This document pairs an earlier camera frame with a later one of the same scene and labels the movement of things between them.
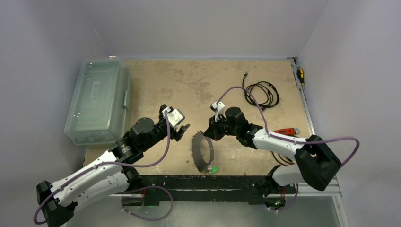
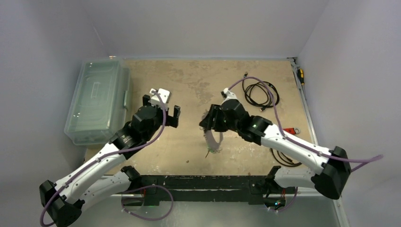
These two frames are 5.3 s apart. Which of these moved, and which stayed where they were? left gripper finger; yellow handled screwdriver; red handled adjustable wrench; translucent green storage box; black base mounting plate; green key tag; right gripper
Moved: green key tag; left gripper finger; right gripper
Stayed: red handled adjustable wrench; black base mounting plate; yellow handled screwdriver; translucent green storage box
